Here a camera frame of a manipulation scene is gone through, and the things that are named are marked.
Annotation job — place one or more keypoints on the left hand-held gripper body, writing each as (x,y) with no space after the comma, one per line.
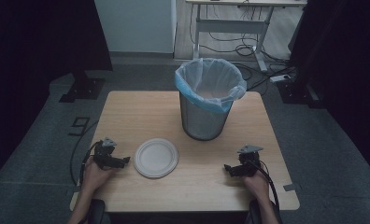
(102,153)

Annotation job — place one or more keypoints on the person's left hand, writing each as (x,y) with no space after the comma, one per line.
(94,175)

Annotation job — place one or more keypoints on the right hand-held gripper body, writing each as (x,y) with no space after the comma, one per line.
(250,160)

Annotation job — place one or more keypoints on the person's right hand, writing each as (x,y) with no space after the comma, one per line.
(257,186)

